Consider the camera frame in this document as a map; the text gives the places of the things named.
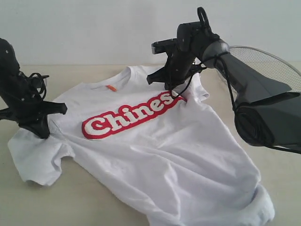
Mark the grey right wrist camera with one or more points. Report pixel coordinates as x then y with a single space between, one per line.
164 46

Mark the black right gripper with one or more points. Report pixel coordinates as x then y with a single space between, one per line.
174 72

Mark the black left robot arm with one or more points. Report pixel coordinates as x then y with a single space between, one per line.
9 64

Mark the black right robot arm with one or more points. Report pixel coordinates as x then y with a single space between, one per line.
266 112

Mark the white t-shirt red logo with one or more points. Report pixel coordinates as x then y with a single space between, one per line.
173 160

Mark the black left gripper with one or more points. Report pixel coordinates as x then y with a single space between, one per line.
25 98

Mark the metal wire mesh basket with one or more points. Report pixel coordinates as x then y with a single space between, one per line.
268 65

